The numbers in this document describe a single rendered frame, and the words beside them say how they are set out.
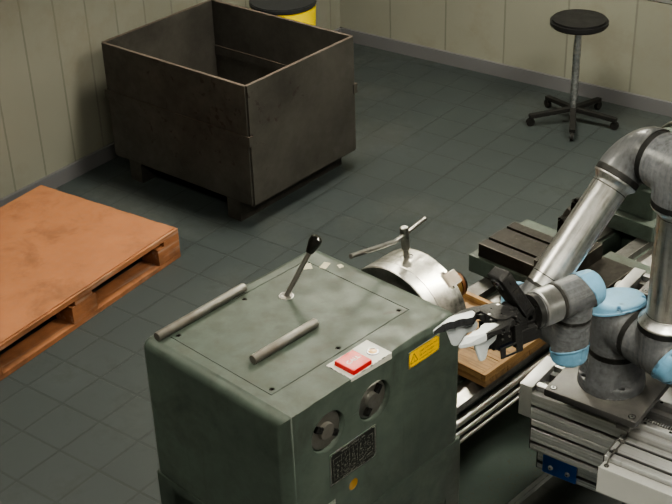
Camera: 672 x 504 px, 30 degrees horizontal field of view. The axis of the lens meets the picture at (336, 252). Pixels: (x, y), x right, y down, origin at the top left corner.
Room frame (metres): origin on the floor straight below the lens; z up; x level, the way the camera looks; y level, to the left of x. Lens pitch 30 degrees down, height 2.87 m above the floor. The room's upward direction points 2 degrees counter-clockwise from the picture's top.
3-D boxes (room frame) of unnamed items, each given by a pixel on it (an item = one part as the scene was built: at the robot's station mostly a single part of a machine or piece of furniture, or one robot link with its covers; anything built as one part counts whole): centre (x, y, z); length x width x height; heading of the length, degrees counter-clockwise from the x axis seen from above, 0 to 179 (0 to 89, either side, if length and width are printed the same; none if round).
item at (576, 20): (6.25, -1.33, 0.30); 0.50 x 0.47 x 0.59; 43
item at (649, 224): (3.60, -1.03, 1.01); 0.30 x 0.20 x 0.29; 135
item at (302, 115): (5.78, 0.49, 0.36); 1.02 x 0.84 x 0.72; 53
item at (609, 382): (2.30, -0.61, 1.21); 0.15 x 0.15 x 0.10
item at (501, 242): (3.19, -0.65, 0.95); 0.43 x 0.18 x 0.04; 45
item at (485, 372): (2.92, -0.36, 0.89); 0.36 x 0.30 x 0.04; 45
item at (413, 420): (2.45, 0.08, 1.06); 0.59 x 0.48 x 0.39; 135
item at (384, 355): (2.29, -0.04, 1.23); 0.13 x 0.08 x 0.06; 135
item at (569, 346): (2.07, -0.45, 1.46); 0.11 x 0.08 x 0.11; 32
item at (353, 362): (2.27, -0.03, 1.26); 0.06 x 0.06 x 0.02; 45
